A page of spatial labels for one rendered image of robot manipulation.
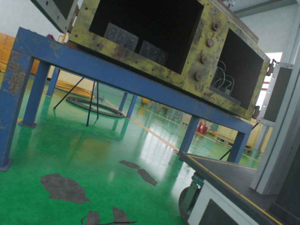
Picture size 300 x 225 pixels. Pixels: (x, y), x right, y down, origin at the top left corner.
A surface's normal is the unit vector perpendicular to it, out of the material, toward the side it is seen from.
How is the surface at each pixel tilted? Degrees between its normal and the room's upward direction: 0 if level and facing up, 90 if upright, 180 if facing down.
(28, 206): 0
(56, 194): 0
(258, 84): 90
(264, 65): 90
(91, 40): 90
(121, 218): 0
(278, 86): 90
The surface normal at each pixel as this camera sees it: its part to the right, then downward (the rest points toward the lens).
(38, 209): 0.33, -0.94
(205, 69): 0.43, 0.20
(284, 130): -0.88, -0.29
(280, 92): -0.51, -0.13
